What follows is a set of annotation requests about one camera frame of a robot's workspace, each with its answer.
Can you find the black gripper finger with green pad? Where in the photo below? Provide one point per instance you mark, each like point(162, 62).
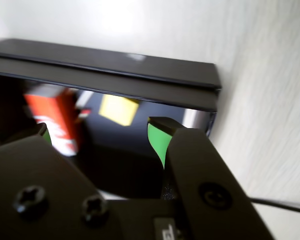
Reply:
point(202, 175)
point(40, 187)

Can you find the yellow wooden cube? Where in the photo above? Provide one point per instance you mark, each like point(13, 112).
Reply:
point(117, 111)

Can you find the black cardboard box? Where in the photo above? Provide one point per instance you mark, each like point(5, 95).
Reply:
point(130, 155)

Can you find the red packet with white print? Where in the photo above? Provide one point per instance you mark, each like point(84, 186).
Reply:
point(52, 117)

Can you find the small white item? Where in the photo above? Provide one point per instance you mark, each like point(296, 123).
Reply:
point(84, 113)

